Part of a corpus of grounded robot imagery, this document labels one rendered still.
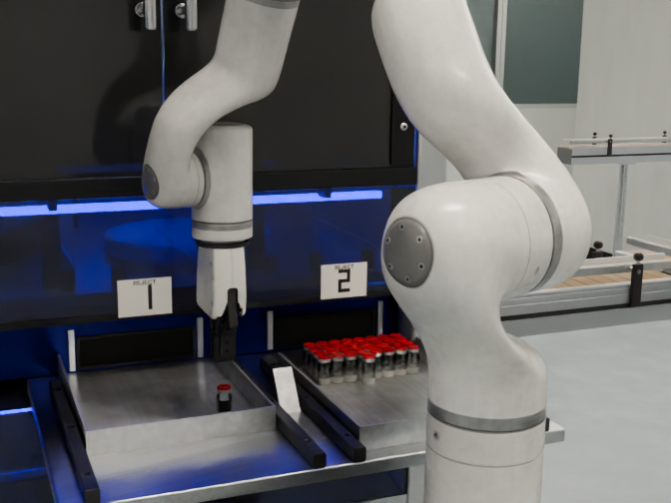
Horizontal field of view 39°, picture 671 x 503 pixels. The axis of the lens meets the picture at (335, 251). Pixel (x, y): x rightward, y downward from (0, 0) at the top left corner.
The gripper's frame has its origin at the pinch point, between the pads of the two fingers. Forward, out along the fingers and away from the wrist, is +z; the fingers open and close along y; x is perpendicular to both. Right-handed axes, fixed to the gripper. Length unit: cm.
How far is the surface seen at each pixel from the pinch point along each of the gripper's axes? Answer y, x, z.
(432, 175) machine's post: -19, 43, -21
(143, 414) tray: -4.7, -10.7, 10.8
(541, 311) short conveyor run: -30, 75, 10
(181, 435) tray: 6.9, -7.8, 9.8
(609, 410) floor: -164, 207, 100
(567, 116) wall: -478, 406, 6
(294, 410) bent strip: 1.9, 10.2, 10.5
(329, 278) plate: -19.0, 23.9, -3.5
